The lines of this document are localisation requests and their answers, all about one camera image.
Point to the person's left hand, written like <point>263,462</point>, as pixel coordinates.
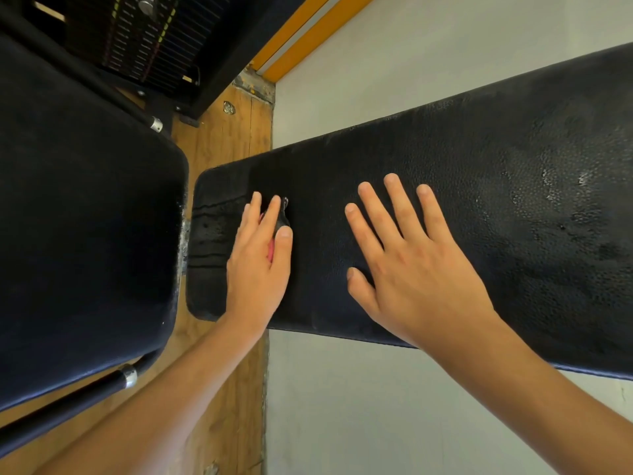
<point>259,272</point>

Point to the person's right hand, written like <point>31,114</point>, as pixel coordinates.
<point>420,272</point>

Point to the person's left forearm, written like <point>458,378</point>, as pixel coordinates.
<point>148,420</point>

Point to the person's right forearm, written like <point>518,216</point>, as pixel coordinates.
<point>544,400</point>

